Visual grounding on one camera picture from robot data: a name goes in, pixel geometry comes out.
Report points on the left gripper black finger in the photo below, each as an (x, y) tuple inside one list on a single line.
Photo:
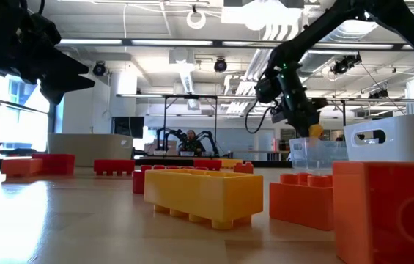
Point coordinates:
[(63, 88), (71, 64)]

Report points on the small orange toy brick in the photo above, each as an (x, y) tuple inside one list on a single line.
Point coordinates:
[(243, 168)]

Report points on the large yellow toy brick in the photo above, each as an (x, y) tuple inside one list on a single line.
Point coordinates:
[(206, 194)]

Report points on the long red toy brick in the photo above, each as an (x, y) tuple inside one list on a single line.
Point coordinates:
[(138, 181)]

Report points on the large orange toy brick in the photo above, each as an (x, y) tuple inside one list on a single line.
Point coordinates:
[(382, 220)]

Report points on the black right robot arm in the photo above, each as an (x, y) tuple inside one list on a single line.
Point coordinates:
[(393, 18)]

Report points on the black background robot arm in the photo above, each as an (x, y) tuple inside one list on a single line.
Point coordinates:
[(171, 132), (210, 137)]

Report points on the clear plastic storage bin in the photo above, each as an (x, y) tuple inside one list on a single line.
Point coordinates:
[(313, 154)]

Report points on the long ceiling light strip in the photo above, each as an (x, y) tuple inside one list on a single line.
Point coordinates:
[(171, 42), (408, 47), (357, 46), (247, 43), (89, 42)]

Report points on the large bright window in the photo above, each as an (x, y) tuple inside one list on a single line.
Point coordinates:
[(16, 124)]

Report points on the white plastic storage bin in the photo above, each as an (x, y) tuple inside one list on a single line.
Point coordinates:
[(89, 150), (404, 143)]

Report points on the black computer monitor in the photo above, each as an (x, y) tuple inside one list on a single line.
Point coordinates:
[(128, 127)]

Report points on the person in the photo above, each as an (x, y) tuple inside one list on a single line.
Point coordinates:
[(192, 144)]

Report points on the black round ceiling camera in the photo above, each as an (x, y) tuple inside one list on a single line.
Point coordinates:
[(99, 68), (220, 65)]

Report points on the black ceiling camera rig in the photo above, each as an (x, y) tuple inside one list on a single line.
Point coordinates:
[(346, 63)]

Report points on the silver round air duct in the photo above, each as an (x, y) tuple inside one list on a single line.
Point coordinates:
[(349, 31)]

